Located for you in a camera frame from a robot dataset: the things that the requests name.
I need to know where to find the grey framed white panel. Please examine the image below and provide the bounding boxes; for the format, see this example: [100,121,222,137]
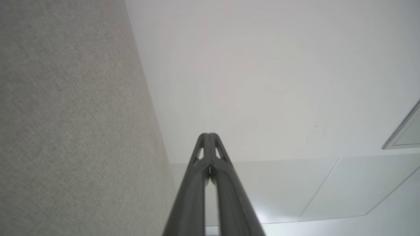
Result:
[381,98,420,150]

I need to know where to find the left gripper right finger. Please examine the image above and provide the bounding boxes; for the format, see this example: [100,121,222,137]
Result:
[208,133,266,236]

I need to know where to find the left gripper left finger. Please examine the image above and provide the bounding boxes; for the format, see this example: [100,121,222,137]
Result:
[163,133,210,236]

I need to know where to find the grey fabric sofa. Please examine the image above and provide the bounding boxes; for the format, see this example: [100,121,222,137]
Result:
[0,0,178,236]

